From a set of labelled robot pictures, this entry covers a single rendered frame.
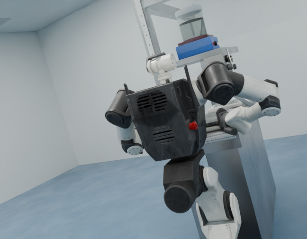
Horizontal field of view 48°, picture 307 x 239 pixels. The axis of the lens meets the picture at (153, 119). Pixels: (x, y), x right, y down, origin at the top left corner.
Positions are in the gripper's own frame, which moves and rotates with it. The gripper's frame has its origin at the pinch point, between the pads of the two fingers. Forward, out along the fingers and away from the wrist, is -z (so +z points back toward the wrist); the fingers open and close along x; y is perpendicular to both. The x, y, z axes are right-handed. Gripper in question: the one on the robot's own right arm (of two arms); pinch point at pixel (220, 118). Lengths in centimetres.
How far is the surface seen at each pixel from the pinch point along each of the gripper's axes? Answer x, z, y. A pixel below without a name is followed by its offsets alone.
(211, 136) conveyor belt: 7.6, 0.5, -8.0
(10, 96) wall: -71, -485, -207
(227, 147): 15.9, 2.5, -1.4
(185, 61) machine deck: -35.8, 0.3, -10.1
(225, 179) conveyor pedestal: 37.7, -9.9, -3.4
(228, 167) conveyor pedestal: 30.8, -8.2, -0.3
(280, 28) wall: -44, -246, 197
